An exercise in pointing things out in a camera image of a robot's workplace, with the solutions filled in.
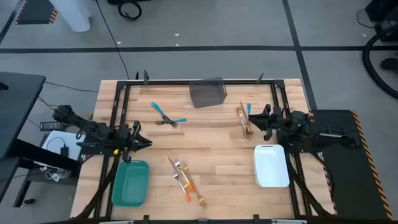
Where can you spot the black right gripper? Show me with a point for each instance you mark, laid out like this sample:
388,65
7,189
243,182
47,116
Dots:
278,123

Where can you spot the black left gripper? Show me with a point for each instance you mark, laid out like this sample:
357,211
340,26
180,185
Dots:
129,140

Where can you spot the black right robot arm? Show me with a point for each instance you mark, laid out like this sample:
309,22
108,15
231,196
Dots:
329,137

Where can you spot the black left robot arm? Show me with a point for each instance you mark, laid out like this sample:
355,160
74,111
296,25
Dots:
93,130

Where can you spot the teal plastic bin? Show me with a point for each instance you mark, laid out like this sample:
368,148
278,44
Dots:
130,186

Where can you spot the white plastic bin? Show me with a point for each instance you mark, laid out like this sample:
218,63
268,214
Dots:
271,168

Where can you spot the grey translucent plastic bin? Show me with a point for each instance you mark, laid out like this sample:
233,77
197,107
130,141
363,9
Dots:
207,93

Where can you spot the small black charger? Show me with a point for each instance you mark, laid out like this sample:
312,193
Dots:
64,151

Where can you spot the black power brick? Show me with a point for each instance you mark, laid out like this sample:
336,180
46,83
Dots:
51,126

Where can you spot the white flat box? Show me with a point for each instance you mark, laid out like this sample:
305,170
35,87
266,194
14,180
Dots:
49,152

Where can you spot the black mat with hazard stripes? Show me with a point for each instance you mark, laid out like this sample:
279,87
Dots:
351,186
34,12

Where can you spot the small black floor object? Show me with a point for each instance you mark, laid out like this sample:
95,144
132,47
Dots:
29,201

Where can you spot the dark grey desk top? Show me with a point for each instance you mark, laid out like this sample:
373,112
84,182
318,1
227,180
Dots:
18,109

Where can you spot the black chair wheel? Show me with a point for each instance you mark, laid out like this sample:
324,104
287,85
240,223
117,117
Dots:
389,64

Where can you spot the white cylindrical floor stand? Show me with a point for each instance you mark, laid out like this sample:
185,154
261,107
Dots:
74,15

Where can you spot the black equipment stack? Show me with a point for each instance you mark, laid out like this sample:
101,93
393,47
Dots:
385,12

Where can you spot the grey metal bracket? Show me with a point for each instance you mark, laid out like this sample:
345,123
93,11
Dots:
289,221
116,222

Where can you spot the black desk frame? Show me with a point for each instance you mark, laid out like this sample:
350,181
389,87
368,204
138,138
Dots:
46,154

